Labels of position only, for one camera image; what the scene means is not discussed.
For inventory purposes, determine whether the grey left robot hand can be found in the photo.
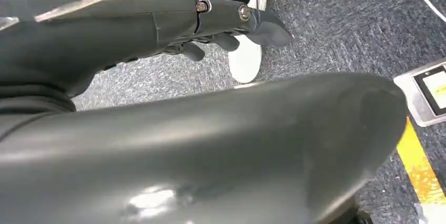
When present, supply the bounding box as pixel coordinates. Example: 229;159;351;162
0;0;409;224

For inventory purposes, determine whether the white shoe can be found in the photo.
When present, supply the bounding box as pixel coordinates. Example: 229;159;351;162
228;0;268;85

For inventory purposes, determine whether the yellow floor tape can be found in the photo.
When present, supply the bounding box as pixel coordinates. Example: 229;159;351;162
396;116;446;206

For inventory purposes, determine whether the floor socket box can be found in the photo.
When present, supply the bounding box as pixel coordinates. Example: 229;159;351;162
393;58;446;128

